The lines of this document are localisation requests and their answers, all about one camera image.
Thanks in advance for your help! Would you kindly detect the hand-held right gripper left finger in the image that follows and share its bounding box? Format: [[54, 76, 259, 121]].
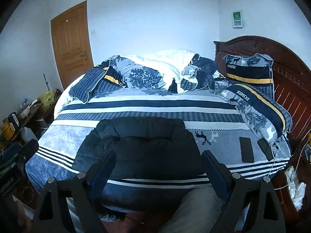
[[31, 150, 117, 233]]

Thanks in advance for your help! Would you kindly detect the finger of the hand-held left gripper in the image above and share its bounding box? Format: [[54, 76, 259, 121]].
[[0, 139, 39, 168]]

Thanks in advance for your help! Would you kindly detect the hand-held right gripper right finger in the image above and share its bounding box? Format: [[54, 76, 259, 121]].
[[202, 150, 286, 233]]

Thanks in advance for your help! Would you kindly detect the dark puffer jacket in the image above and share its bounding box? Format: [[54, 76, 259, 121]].
[[72, 117, 209, 180]]

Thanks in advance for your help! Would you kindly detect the white plastic jug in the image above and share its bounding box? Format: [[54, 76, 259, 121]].
[[21, 127, 39, 142]]

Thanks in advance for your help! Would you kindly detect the yellow container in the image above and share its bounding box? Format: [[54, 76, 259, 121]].
[[0, 123, 14, 141]]

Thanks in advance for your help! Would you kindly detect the black box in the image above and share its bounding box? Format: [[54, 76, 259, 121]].
[[7, 112, 20, 129]]

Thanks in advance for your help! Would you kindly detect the dark wooden side table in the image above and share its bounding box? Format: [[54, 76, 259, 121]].
[[0, 102, 49, 148]]

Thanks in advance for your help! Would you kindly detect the black smartphone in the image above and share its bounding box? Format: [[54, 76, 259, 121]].
[[239, 137, 255, 163], [258, 138, 274, 161]]

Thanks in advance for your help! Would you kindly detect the person's leg in grey trousers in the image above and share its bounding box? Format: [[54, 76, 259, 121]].
[[163, 187, 223, 233]]

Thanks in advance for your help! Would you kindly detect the yellow plastic bag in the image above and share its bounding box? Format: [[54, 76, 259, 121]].
[[40, 91, 54, 107]]

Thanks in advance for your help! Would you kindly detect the thin metal rod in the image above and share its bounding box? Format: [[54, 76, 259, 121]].
[[43, 73, 50, 94]]

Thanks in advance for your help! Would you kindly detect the blue striped deer blanket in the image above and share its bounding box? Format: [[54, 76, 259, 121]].
[[25, 87, 292, 214]]

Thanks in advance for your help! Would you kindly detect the deer print pillow yellow stripe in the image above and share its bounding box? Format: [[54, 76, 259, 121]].
[[222, 53, 274, 94], [220, 84, 293, 143]]

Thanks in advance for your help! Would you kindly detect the blue striped pillow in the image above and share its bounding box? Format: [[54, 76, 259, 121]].
[[69, 66, 127, 103]]

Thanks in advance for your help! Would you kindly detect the white crumpled plastic bag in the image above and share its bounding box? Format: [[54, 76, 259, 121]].
[[285, 166, 307, 211]]

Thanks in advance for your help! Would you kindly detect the brown wooden door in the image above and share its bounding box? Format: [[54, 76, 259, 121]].
[[51, 0, 95, 90]]

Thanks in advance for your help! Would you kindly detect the white and blue printed duvet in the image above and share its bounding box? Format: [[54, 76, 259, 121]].
[[54, 50, 227, 117]]

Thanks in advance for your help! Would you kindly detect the dark wooden headboard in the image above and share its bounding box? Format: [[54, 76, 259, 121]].
[[213, 36, 311, 139]]

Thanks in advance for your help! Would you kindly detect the white pot with handle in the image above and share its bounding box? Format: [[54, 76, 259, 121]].
[[18, 99, 40, 118]]

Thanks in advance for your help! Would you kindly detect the white charging cable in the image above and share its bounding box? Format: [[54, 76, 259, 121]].
[[266, 141, 295, 182]]

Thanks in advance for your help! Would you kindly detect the white wall switch panel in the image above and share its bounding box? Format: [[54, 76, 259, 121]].
[[232, 10, 243, 28]]

